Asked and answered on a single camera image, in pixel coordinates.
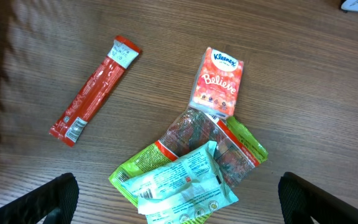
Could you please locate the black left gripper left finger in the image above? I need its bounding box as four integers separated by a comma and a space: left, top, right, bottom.
0, 173, 79, 224

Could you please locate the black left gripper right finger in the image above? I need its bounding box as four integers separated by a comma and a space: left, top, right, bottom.
278, 172, 358, 224

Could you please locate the green candy bag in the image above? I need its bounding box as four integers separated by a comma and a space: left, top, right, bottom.
109, 108, 268, 208

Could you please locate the red snack bar wrapper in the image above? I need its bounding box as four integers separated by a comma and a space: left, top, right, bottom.
49, 35, 141, 146

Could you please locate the mint green wipes pack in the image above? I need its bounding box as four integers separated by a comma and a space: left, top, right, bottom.
122, 141, 239, 223

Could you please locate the red tissue pack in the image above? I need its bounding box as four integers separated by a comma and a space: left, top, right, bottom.
189, 47, 244, 119

